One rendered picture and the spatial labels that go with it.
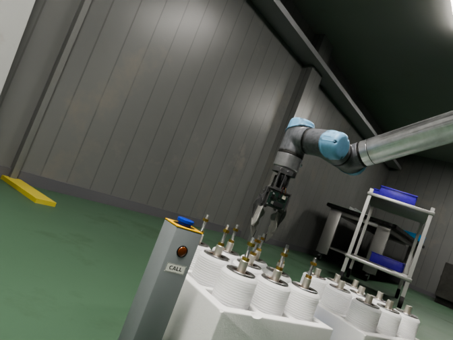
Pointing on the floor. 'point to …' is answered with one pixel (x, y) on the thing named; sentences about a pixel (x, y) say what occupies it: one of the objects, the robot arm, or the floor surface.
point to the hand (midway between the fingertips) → (259, 234)
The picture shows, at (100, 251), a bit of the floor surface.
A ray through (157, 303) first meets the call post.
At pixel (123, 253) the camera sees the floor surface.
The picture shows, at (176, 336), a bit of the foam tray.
